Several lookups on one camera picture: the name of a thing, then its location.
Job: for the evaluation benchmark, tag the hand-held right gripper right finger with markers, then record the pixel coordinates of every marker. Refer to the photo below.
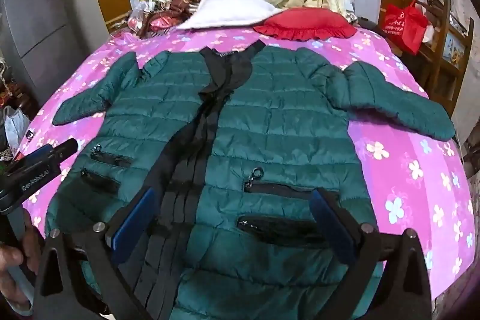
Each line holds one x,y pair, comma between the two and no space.
333,226

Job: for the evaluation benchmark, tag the wooden rack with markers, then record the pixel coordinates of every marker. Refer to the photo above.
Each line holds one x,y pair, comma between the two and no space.
440,69

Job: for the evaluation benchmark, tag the white pillow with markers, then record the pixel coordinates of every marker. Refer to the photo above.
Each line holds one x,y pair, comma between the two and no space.
221,14

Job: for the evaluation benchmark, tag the pink floral bedsheet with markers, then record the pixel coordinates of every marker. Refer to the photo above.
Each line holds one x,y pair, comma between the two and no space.
405,173

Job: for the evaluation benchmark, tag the clear plastic bottle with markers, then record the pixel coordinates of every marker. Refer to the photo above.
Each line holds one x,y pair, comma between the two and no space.
142,7

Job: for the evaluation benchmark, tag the red shopping bag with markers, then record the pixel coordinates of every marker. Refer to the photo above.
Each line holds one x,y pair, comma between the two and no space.
403,27

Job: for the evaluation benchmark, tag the person's left hand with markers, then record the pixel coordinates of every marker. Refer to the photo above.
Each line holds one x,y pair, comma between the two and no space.
33,235

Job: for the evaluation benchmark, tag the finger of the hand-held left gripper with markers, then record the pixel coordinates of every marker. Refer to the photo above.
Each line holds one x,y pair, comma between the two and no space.
66,148

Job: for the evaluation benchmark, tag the red ruffled pillow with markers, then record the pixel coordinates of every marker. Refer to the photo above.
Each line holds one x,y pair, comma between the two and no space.
300,24

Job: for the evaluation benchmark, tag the white plastic bag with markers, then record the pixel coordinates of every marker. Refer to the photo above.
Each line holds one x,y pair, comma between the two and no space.
17,125

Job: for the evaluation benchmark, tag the green puffer jacket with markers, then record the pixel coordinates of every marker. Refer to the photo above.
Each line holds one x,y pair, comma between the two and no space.
262,117

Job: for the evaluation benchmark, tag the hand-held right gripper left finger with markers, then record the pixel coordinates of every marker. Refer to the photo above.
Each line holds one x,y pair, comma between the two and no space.
135,224

